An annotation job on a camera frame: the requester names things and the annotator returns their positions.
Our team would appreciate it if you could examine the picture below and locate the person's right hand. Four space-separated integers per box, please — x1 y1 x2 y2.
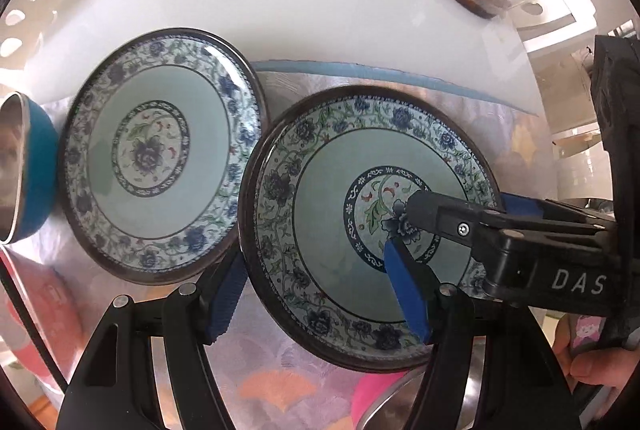
552 342 638 403

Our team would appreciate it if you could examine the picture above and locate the black cable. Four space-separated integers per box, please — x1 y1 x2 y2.
0 254 69 395

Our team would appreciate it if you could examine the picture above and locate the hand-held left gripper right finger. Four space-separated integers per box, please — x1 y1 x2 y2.
383 237 583 430

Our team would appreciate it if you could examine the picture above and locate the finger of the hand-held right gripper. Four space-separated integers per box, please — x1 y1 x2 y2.
406 191 511 256
500 193 618 224

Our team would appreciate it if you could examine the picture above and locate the pink steel-lined bowl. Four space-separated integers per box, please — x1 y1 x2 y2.
350 367 501 430

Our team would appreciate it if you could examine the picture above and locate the blue floral ceramic plate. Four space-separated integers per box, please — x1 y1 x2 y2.
56 27 271 285
239 85 503 373

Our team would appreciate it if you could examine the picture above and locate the blue steel-lined bowl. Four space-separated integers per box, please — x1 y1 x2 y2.
0 92 60 245

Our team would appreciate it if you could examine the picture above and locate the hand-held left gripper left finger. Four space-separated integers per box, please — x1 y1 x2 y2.
55 252 248 430

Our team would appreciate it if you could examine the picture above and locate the ginkgo leaf patterned tablecloth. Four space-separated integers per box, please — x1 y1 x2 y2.
0 59 551 430

